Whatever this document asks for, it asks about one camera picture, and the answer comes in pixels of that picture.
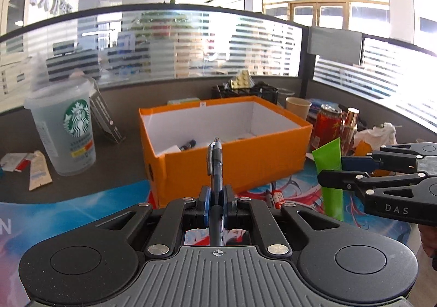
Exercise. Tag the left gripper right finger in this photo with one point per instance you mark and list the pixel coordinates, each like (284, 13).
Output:
(255, 217)

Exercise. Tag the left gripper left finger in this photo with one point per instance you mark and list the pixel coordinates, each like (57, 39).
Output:
(178, 216)

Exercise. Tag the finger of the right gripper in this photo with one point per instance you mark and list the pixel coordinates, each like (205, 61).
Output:
(378, 160)
(397, 185)

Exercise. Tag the red marker pen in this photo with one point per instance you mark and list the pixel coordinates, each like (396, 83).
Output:
(278, 198)

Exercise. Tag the blue ballpoint pen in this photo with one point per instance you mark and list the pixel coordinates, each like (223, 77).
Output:
(215, 171)

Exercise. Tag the black marker pen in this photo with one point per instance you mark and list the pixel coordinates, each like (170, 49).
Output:
(189, 145)

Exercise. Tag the white power adapter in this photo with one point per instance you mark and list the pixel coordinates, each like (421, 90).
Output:
(171, 149)

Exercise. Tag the orange fruit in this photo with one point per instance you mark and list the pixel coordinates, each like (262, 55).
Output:
(361, 148)

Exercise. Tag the white crumpled tissue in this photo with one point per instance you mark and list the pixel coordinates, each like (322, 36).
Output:
(380, 135)

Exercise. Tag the gold perfume bottle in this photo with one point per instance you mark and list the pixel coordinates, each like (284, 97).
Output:
(348, 130)

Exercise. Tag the red drink can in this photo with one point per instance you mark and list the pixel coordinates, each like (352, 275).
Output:
(327, 126)

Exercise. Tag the orange cardboard box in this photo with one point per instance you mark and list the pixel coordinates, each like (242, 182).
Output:
(261, 143)

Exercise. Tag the blue patterned pouch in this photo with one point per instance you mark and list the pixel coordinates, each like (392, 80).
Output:
(316, 106)

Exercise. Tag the paper cup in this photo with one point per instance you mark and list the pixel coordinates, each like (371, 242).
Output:
(298, 106)

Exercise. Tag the green white box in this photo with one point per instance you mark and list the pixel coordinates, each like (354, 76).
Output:
(182, 101)

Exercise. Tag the black mesh organizer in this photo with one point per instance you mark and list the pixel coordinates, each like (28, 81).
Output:
(260, 89)

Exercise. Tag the black leaflet box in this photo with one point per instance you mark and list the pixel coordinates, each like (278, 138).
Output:
(102, 114)

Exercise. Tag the yellow building block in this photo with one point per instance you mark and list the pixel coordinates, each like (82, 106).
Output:
(242, 80)

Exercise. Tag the beige cream tube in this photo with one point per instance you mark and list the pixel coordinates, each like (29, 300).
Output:
(39, 174)

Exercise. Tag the colourful anime desk mat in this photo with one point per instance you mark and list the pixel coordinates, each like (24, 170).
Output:
(89, 251)

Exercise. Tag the Starbucks plastic cup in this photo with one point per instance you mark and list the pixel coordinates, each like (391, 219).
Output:
(62, 116)

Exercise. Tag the white red paper packet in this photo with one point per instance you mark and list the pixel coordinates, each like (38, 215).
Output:
(15, 162)

